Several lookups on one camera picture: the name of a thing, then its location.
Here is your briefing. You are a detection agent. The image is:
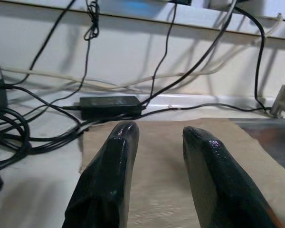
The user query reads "black knotted power cable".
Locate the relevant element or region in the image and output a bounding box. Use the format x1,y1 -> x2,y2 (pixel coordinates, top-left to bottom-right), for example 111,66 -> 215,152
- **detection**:
47,0 -> 100,112

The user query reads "chrome sink faucet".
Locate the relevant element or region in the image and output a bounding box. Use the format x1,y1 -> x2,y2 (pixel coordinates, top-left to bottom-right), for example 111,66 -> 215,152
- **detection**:
269,71 -> 285,118

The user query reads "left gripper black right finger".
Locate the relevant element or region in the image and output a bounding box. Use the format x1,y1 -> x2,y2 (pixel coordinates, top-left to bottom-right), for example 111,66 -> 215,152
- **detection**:
182,126 -> 283,228

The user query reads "black power adapter brick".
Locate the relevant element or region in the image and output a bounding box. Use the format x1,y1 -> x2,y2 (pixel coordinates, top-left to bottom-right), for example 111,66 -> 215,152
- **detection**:
79,95 -> 143,121

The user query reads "white power cable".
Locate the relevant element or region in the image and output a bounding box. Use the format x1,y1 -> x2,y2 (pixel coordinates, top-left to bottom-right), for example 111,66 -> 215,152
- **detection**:
1,14 -> 283,91

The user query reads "beige woven placemat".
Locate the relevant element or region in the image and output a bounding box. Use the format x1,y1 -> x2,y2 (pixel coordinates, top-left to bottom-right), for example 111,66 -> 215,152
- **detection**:
79,117 -> 285,228

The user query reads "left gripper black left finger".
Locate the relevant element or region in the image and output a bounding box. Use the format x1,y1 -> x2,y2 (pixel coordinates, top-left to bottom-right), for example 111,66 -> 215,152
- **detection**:
61,121 -> 140,228

